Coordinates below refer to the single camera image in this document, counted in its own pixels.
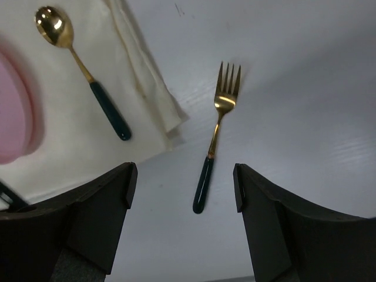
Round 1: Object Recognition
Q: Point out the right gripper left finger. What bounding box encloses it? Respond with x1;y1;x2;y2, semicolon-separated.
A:
1;162;137;281

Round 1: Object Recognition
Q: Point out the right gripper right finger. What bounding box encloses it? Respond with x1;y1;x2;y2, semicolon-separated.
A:
233;164;375;281

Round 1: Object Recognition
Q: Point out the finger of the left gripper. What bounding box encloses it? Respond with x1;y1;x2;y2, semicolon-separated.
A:
0;182;29;212

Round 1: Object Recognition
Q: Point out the cream cloth placemat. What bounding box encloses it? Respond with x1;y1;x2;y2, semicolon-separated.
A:
1;1;182;199

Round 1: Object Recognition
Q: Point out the pink plastic plate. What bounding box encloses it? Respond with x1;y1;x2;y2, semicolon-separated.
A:
1;35;45;165

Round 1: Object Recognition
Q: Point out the gold spoon green handle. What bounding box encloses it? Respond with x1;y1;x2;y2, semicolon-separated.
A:
34;6;132;141

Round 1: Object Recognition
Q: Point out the gold fork green handle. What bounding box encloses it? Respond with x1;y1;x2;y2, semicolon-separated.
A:
192;64;241;214

